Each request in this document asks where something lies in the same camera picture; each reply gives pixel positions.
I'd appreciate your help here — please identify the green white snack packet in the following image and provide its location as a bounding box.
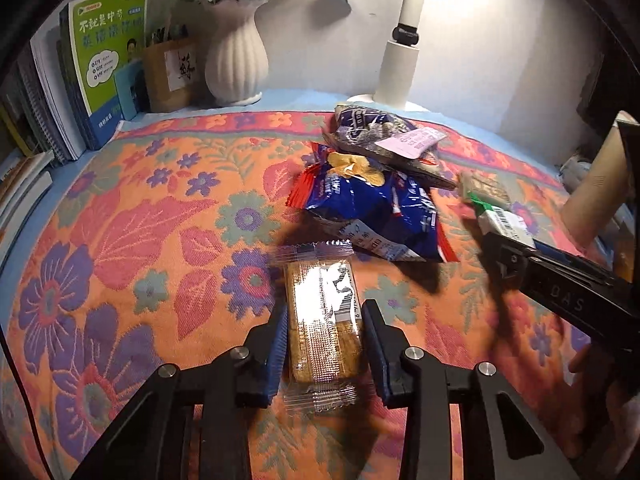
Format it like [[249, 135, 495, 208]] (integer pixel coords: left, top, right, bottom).
[[458, 170, 535, 248]]

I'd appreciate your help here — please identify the green cover book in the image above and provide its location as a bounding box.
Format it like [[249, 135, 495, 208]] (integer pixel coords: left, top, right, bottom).
[[60, 0, 148, 151]]

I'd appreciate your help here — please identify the brown biscuit pack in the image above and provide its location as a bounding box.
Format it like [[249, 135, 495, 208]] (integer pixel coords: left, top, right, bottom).
[[270, 240, 366, 412]]

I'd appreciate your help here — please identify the right hand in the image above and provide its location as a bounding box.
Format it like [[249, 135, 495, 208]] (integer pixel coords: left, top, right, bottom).
[[563, 342, 639, 479]]

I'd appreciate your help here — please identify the blue potato chip bag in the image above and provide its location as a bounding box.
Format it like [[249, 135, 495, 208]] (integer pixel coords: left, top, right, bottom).
[[286, 143, 458, 263]]

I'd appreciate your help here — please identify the purple dark snack bag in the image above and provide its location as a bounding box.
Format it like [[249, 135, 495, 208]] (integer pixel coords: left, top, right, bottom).
[[322, 102, 458, 192]]

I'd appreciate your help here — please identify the gold thermos bottle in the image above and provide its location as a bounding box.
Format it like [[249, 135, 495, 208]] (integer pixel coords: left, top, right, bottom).
[[560, 110, 638, 248]]

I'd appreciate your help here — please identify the white ribbed vase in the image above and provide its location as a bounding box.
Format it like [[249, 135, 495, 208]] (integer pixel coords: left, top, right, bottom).
[[204, 0, 269, 106]]

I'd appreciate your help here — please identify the wooden pen holder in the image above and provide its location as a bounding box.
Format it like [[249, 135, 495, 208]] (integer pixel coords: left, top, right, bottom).
[[142, 25, 198, 113]]

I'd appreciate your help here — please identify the stack of books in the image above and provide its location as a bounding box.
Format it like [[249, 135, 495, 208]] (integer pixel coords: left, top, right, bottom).
[[1, 0, 87, 266]]

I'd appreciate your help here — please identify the white desk lamp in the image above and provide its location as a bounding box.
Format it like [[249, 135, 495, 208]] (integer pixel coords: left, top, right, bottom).
[[347, 0, 426, 112]]

